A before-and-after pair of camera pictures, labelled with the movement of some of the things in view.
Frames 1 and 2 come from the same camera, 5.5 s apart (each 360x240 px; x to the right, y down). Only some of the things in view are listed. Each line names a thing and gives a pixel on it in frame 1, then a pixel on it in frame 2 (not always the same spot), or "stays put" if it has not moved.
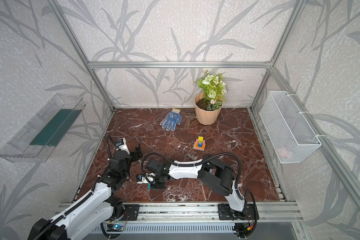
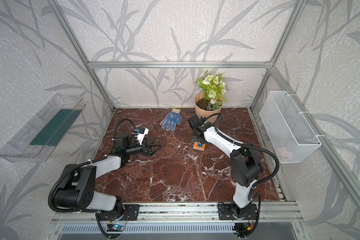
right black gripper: (155, 182) → (196, 136)
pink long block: (195, 148) stays put
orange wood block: (197, 146) stays put
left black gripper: (136, 153) → (144, 149)
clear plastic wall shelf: (35, 138) stays put
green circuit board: (117, 227) stays put
